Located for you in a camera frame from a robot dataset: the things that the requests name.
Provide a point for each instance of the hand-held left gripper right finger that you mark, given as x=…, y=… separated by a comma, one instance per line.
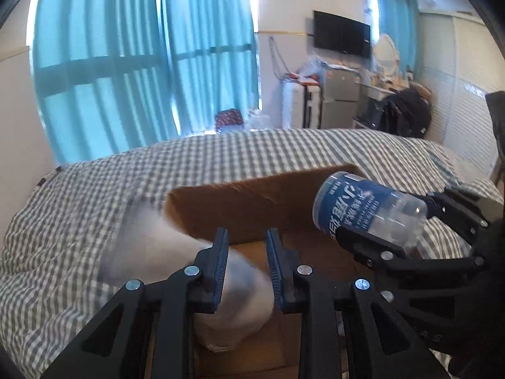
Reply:
x=273, y=269

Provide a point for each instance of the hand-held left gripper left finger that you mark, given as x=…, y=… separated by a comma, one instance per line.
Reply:
x=221, y=269

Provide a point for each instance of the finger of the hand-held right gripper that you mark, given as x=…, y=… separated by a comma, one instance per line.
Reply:
x=453, y=209
x=378, y=253

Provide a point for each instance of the clear bottle with blue label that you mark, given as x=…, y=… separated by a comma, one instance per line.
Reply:
x=355, y=205

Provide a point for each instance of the cardboard box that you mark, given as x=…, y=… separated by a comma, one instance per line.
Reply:
x=244, y=209

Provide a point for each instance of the white cloth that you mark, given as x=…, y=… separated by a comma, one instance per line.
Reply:
x=158, y=244

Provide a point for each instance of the dark grey cloth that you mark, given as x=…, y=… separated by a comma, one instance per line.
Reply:
x=498, y=134

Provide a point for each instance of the black jacket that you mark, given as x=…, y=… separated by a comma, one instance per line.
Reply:
x=406, y=112

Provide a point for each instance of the white wardrobe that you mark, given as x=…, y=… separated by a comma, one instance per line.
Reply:
x=457, y=83

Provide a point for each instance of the white dressing table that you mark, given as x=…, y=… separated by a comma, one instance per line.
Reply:
x=376, y=89

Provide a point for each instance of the grey checkered blanket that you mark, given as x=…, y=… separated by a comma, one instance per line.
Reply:
x=98, y=189

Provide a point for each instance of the red patterned bag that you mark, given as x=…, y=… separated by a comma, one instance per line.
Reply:
x=229, y=120

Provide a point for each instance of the clear plastic bag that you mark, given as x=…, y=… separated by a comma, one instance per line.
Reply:
x=258, y=118

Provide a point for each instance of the small grey fridge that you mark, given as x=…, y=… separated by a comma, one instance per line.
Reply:
x=341, y=94

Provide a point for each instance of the white suitcase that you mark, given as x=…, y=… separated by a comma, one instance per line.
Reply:
x=303, y=104

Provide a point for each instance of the oval white mirror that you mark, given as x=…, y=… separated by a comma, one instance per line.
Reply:
x=384, y=51

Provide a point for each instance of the narrow blue curtain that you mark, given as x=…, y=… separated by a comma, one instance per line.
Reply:
x=394, y=19

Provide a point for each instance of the wide blue curtain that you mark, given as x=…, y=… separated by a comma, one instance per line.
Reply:
x=130, y=59

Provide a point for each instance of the black wall television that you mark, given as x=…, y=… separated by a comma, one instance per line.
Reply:
x=341, y=33

